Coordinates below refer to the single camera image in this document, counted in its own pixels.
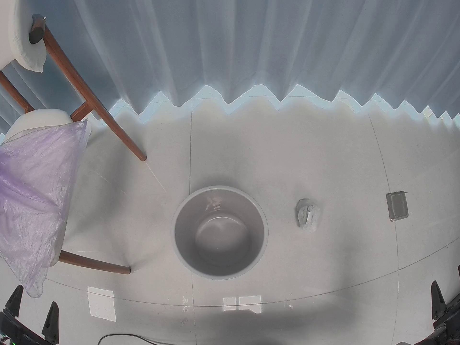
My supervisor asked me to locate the wooden chair with white cushions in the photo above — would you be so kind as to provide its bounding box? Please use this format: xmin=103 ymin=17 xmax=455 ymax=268
xmin=0 ymin=0 xmax=147 ymax=276

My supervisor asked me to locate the black cable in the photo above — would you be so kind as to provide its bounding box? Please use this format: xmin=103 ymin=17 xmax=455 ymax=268
xmin=99 ymin=333 xmax=159 ymax=345

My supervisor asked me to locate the white curtain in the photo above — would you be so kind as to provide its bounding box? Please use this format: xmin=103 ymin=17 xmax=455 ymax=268
xmin=0 ymin=0 xmax=460 ymax=136

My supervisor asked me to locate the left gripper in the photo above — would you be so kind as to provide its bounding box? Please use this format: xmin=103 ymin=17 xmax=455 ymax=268
xmin=0 ymin=285 xmax=60 ymax=345

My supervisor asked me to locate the white trash bin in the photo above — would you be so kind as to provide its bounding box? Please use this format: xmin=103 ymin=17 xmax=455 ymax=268
xmin=172 ymin=185 xmax=269 ymax=280

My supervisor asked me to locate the white paper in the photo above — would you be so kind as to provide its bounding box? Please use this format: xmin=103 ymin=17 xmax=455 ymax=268
xmin=296 ymin=199 xmax=321 ymax=233

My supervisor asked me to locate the purple plastic bag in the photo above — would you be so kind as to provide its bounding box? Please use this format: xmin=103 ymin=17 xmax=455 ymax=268
xmin=0 ymin=119 xmax=90 ymax=298

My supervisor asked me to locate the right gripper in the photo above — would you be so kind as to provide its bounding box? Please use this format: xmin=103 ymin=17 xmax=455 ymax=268
xmin=431 ymin=264 xmax=460 ymax=338

